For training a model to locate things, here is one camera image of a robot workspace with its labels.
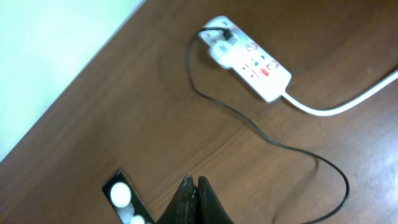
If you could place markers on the black smartphone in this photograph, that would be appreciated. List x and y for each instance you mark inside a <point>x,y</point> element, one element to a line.
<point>125,201</point>

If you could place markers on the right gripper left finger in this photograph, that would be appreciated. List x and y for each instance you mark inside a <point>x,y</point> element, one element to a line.
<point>182,207</point>

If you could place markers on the white USB charger adapter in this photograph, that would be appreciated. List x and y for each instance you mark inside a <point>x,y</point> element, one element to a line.
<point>227,53</point>

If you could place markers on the white power strip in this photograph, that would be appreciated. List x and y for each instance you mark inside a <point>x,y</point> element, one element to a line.
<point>265,75</point>

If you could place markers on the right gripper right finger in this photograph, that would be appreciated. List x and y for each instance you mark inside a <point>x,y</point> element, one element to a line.
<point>209,209</point>

